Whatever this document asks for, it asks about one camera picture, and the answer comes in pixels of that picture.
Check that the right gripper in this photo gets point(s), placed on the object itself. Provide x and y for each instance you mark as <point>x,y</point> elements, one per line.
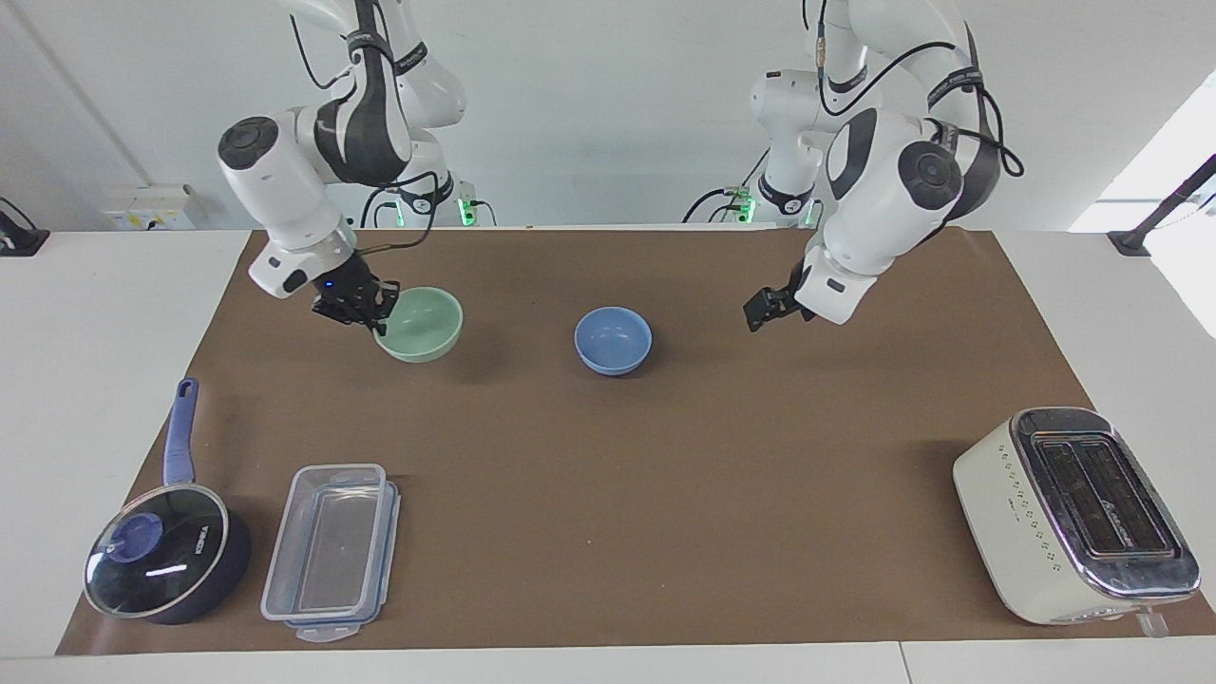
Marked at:
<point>349,275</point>

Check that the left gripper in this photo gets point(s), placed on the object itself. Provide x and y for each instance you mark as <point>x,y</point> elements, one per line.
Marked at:
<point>800,290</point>

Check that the green bowl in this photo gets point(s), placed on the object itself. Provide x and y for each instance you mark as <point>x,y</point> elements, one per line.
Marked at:
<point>423,328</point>

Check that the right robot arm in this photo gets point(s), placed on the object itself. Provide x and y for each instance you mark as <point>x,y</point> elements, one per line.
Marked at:
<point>285,180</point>

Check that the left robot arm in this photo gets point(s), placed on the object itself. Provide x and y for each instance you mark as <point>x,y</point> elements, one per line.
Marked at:
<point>883,190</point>

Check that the blue bowl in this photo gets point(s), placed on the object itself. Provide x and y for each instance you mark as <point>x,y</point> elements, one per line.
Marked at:
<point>613,342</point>

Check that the dark blue saucepan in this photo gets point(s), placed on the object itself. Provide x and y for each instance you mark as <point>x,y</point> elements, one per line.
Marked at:
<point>180,437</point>

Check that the clear plastic food container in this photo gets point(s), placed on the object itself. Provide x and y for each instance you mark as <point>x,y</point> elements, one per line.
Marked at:
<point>328,541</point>

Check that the clear container lid blue seal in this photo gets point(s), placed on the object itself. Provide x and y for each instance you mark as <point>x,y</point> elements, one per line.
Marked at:
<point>391,551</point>

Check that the glass pot lid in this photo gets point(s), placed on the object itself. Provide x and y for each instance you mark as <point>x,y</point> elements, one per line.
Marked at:
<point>157,551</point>

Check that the black stand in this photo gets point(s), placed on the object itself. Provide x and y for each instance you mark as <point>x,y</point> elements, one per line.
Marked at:
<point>1154,214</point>
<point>19,237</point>

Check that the cream toaster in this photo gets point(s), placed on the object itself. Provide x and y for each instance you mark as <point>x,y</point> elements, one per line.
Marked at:
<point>1045,532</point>

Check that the white wall socket box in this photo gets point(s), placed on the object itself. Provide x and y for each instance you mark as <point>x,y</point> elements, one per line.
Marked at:
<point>147,207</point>

